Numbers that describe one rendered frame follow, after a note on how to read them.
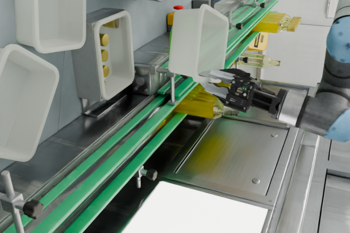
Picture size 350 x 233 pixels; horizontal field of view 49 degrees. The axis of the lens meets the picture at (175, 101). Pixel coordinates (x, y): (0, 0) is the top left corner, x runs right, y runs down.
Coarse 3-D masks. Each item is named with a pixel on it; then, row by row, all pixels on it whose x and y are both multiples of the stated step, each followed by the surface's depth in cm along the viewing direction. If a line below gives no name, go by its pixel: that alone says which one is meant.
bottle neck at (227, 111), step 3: (225, 108) 124; (228, 108) 124; (231, 108) 123; (237, 108) 123; (225, 111) 124; (228, 111) 123; (231, 111) 123; (234, 111) 123; (237, 111) 122; (228, 114) 124; (231, 114) 123; (234, 114) 123; (237, 114) 124
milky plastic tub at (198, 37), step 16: (176, 16) 86; (192, 16) 84; (208, 16) 93; (224, 16) 98; (176, 32) 86; (192, 32) 84; (208, 32) 103; (224, 32) 102; (176, 48) 86; (192, 48) 84; (208, 48) 104; (224, 48) 102; (176, 64) 86; (192, 64) 84; (208, 64) 104; (208, 80) 92
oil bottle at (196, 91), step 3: (192, 90) 133; (195, 90) 133; (198, 90) 133; (201, 90) 133; (204, 90) 133; (189, 93) 132; (192, 93) 132; (195, 93) 131; (198, 93) 131; (201, 93) 131; (204, 93) 131; (207, 93) 131; (210, 96) 129; (213, 96) 129
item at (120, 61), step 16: (112, 16) 102; (128, 16) 109; (96, 32) 96; (112, 32) 113; (128, 32) 112; (96, 48) 98; (112, 48) 116; (128, 48) 114; (112, 64) 118; (128, 64) 116; (112, 80) 116; (128, 80) 117; (112, 96) 108
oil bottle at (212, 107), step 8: (192, 96) 129; (200, 96) 128; (184, 104) 127; (192, 104) 126; (200, 104) 125; (208, 104) 124; (216, 104) 123; (184, 112) 129; (192, 112) 127; (200, 112) 126; (208, 112) 125; (216, 112) 124
